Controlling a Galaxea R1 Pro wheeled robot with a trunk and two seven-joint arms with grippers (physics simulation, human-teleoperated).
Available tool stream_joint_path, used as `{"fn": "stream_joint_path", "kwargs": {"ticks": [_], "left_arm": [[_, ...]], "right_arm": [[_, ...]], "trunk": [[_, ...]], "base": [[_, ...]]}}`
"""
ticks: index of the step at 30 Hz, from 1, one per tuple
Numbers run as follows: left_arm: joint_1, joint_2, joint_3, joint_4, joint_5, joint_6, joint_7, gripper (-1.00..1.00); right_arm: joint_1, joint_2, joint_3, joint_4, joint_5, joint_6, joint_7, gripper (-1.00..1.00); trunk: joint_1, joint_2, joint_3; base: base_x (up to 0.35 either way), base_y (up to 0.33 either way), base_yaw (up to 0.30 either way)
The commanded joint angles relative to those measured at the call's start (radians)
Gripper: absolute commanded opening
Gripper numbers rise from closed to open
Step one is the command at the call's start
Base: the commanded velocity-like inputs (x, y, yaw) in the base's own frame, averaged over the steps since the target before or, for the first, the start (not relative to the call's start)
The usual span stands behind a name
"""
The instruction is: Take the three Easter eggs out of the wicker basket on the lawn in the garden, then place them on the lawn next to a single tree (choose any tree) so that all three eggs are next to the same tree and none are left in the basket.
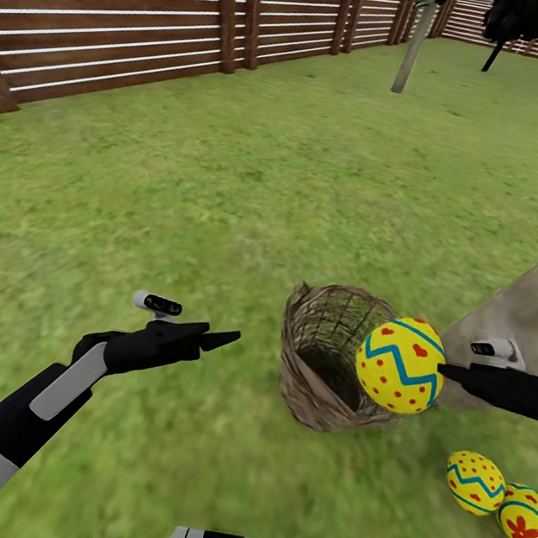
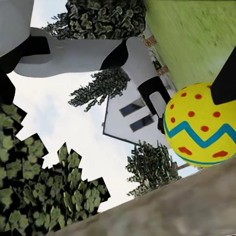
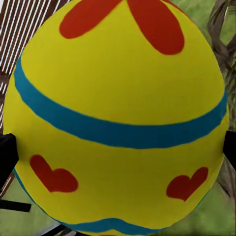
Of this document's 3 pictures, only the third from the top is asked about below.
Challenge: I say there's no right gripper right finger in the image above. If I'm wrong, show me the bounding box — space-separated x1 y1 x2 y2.
223 131 236 171

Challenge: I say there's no easter egg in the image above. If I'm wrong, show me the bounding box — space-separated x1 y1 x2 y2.
2 0 230 236

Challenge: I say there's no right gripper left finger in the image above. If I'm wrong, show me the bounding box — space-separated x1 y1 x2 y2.
0 133 19 191

